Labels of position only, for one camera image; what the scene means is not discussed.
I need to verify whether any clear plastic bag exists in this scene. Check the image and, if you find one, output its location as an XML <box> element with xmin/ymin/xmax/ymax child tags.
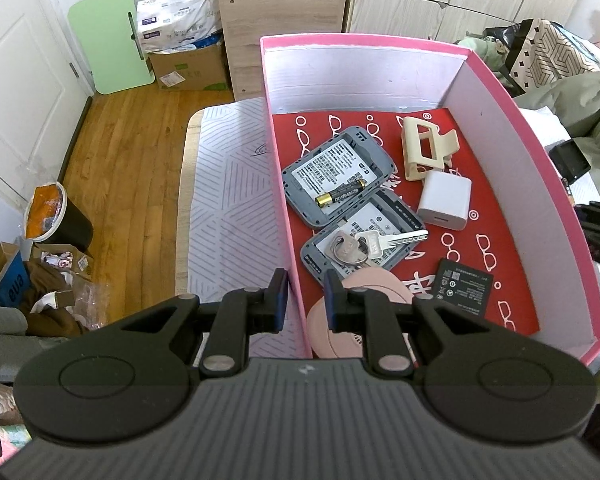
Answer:
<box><xmin>72</xmin><ymin>280</ymin><xmax>112</xmax><ymax>331</ymax></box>

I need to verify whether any black and beige patterned bag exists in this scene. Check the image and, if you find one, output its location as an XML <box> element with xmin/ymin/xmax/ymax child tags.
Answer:
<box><xmin>505</xmin><ymin>19</ymin><xmax>600</xmax><ymax>93</ymax></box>

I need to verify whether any grey pocket router white label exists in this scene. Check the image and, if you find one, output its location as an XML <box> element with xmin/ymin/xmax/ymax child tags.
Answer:
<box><xmin>301</xmin><ymin>190</ymin><xmax>423</xmax><ymax>281</ymax></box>
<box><xmin>281</xmin><ymin>126</ymin><xmax>396</xmax><ymax>229</ymax></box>

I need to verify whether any brown cloth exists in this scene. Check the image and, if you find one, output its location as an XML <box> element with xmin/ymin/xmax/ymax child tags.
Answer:
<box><xmin>22</xmin><ymin>260</ymin><xmax>86</xmax><ymax>337</ymax></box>

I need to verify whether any brown cardboard box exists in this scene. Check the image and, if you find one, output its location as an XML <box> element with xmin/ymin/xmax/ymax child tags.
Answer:
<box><xmin>147</xmin><ymin>40</ymin><xmax>231</xmax><ymax>93</ymax></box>

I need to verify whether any green plush toy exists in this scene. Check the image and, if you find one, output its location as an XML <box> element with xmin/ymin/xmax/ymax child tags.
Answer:
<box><xmin>455</xmin><ymin>25</ymin><xmax>511</xmax><ymax>76</ymax></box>

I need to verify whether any beige hair claw clip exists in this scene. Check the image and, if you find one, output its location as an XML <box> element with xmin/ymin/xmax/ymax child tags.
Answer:
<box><xmin>400</xmin><ymin>116</ymin><xmax>460</xmax><ymax>182</ymax></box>

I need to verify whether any grey cushion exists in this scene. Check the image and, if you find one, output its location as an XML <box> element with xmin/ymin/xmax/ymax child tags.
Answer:
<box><xmin>0</xmin><ymin>302</ymin><xmax>71</xmax><ymax>383</ymax></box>

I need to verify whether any white charger plug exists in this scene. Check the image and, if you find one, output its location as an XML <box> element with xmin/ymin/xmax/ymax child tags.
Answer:
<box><xmin>418</xmin><ymin>170</ymin><xmax>473</xmax><ymax>231</ymax></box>

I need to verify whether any pink round compact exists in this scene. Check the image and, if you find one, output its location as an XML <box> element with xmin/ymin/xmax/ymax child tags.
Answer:
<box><xmin>306</xmin><ymin>267</ymin><xmax>413</xmax><ymax>359</ymax></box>

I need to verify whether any colourful patterned cloth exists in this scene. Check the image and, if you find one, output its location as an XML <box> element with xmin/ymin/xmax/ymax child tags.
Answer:
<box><xmin>0</xmin><ymin>385</ymin><xmax>36</xmax><ymax>446</ymax></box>

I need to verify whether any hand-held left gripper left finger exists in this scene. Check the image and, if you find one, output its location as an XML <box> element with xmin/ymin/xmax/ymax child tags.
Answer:
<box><xmin>120</xmin><ymin>267</ymin><xmax>288</xmax><ymax>380</ymax></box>

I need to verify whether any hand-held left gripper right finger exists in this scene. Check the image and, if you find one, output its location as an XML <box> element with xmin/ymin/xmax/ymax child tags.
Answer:
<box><xmin>324</xmin><ymin>270</ymin><xmax>487</xmax><ymax>378</ymax></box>

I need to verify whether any small cardboard box with scraps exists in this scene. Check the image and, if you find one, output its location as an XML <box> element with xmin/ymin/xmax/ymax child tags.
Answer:
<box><xmin>30</xmin><ymin>242</ymin><xmax>93</xmax><ymax>276</ymax></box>

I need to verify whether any olive green jacket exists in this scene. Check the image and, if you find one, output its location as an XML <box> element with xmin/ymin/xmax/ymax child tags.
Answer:
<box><xmin>520</xmin><ymin>71</ymin><xmax>600</xmax><ymax>141</ymax></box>

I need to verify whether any black and gold battery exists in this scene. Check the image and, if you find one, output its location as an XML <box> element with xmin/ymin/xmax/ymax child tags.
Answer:
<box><xmin>315</xmin><ymin>177</ymin><xmax>368</xmax><ymax>208</ymax></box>

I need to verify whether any wooden cabinet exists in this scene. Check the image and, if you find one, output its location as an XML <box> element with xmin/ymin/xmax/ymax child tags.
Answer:
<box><xmin>215</xmin><ymin>0</ymin><xmax>351</xmax><ymax>102</ymax></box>

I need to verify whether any pink cardboard box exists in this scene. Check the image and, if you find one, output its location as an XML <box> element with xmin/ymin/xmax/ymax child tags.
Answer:
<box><xmin>259</xmin><ymin>32</ymin><xmax>600</xmax><ymax>367</ymax></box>

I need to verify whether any green folding table board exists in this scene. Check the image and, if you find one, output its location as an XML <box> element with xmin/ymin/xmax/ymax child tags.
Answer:
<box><xmin>68</xmin><ymin>0</ymin><xmax>156</xmax><ymax>96</ymax></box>

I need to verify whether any white door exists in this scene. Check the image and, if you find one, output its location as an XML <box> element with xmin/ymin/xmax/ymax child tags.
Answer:
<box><xmin>0</xmin><ymin>0</ymin><xmax>93</xmax><ymax>196</ymax></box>

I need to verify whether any black trash bin orange bag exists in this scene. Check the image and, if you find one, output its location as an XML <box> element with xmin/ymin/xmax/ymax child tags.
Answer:
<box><xmin>24</xmin><ymin>182</ymin><xmax>95</xmax><ymax>253</ymax></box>

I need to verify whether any pack of tissue paper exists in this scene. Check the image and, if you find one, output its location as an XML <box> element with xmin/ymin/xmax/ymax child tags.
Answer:
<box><xmin>136</xmin><ymin>0</ymin><xmax>223</xmax><ymax>53</ymax></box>

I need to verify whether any black battery pack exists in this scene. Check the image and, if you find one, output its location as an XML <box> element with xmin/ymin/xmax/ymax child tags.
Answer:
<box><xmin>432</xmin><ymin>257</ymin><xmax>496</xmax><ymax>317</ymax></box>

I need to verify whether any bunch of silver keys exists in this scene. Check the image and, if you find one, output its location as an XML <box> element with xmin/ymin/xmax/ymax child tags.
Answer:
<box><xmin>327</xmin><ymin>229</ymin><xmax>431</xmax><ymax>266</ymax></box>

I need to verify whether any blue cardboard box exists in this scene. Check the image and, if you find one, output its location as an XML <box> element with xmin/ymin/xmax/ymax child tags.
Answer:
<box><xmin>0</xmin><ymin>242</ymin><xmax>31</xmax><ymax>308</ymax></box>

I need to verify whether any white striped table mat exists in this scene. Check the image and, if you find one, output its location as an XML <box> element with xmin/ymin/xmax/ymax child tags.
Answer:
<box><xmin>186</xmin><ymin>97</ymin><xmax>306</xmax><ymax>358</ymax></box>

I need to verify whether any black flat device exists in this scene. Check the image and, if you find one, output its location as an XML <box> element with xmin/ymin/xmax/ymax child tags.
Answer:
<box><xmin>549</xmin><ymin>138</ymin><xmax>592</xmax><ymax>186</ymax></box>

